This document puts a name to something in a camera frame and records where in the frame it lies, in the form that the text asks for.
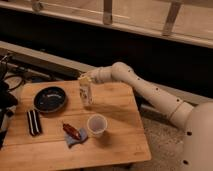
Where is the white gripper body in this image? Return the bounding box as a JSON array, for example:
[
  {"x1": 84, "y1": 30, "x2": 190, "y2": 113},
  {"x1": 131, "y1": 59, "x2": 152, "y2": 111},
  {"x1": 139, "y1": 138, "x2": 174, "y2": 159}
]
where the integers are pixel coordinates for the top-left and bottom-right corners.
[{"x1": 79, "y1": 69, "x2": 101, "y2": 84}]

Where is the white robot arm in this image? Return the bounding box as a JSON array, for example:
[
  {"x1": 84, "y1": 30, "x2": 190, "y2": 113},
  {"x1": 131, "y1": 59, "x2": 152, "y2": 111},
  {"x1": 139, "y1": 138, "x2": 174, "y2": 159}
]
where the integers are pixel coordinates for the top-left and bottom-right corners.
[{"x1": 79, "y1": 62, "x2": 213, "y2": 171}]

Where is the clear plastic cup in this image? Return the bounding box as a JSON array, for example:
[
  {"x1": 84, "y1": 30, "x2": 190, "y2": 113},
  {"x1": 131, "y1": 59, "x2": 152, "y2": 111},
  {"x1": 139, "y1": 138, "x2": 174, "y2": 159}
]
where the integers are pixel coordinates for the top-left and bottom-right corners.
[{"x1": 87, "y1": 114, "x2": 108, "y2": 138}]

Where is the dark round bowl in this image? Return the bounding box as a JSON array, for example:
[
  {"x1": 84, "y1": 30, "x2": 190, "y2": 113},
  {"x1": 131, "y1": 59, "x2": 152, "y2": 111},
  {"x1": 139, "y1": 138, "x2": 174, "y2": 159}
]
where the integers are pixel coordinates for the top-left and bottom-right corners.
[{"x1": 33, "y1": 86, "x2": 67, "y2": 113}]

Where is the red chili pepper toy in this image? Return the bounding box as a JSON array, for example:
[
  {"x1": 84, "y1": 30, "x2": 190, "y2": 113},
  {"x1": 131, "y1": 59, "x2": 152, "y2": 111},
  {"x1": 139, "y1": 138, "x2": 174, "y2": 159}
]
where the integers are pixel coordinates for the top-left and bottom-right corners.
[{"x1": 63, "y1": 124, "x2": 81, "y2": 140}]

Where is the wooden table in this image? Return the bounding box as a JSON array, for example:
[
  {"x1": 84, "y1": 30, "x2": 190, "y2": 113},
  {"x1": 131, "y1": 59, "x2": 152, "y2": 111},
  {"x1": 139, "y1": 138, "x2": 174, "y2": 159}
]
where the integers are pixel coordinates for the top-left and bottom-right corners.
[{"x1": 0, "y1": 81, "x2": 151, "y2": 171}]

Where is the black white striped block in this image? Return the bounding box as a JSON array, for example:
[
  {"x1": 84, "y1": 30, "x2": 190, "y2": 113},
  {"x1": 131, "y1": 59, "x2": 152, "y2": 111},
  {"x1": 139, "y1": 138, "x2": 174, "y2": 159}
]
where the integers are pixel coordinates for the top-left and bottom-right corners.
[{"x1": 27, "y1": 109, "x2": 42, "y2": 136}]

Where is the metal railing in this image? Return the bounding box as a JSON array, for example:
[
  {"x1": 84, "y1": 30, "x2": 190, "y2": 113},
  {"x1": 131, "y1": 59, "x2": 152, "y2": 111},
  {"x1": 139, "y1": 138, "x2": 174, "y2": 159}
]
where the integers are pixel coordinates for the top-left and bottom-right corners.
[{"x1": 0, "y1": 0, "x2": 213, "y2": 48}]

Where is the black equipment at left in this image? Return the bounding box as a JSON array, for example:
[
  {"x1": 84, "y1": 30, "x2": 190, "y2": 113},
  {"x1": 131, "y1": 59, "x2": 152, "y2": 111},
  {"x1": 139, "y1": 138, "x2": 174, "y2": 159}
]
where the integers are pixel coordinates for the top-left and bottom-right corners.
[{"x1": 0, "y1": 55, "x2": 18, "y2": 149}]

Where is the black cable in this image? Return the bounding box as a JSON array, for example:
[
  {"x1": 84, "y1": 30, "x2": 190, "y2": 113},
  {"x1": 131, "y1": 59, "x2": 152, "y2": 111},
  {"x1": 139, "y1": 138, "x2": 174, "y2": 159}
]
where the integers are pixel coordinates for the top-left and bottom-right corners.
[{"x1": 3, "y1": 68, "x2": 44, "y2": 93}]

